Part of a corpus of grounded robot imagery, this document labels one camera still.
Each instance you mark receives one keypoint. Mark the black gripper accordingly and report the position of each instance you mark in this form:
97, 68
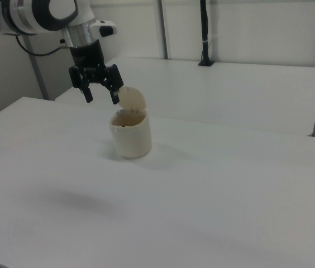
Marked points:
87, 56

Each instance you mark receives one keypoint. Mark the cream trash bin lid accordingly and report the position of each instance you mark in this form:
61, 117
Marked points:
132, 97

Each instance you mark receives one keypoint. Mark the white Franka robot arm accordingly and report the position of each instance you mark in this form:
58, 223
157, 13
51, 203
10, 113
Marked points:
29, 16

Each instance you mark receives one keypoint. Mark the cream desktop trash bin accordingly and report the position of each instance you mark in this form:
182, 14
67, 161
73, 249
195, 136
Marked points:
132, 142

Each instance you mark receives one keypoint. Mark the white side table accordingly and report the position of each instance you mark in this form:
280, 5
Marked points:
230, 92

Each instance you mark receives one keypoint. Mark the aluminium frame post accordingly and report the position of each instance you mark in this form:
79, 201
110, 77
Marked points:
164, 28
38, 78

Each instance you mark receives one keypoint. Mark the black clamp-mounted camera stand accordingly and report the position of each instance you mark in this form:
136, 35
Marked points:
204, 28

